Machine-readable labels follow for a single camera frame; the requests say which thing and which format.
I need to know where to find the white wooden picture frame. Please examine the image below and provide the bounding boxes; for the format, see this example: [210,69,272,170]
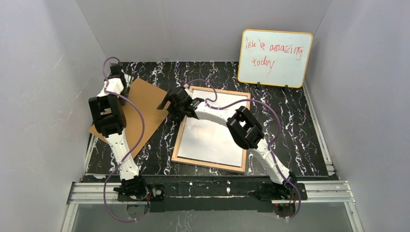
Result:
[170,86,251,174]

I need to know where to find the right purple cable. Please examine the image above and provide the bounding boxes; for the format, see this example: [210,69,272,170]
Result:
[183,78,302,219]

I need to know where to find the aluminium rail base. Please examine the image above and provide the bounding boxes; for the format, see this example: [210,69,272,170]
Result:
[62,176,363,232]

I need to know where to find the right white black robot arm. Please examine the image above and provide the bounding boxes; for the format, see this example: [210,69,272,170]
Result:
[157,87,302,202]

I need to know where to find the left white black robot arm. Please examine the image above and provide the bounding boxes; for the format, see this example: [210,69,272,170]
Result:
[88,63,148,201]

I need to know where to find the yellow rimmed whiteboard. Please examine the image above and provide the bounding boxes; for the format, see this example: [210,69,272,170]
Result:
[237,29,313,88]

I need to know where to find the brown cardboard backing board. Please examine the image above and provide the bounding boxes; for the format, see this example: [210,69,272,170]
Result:
[88,77,170,160]

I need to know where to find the black marble pattern mat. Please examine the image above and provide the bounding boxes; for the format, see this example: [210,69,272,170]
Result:
[82,61,331,177]

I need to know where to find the printed photo with white border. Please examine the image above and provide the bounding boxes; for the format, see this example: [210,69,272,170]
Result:
[177,89,250,168]

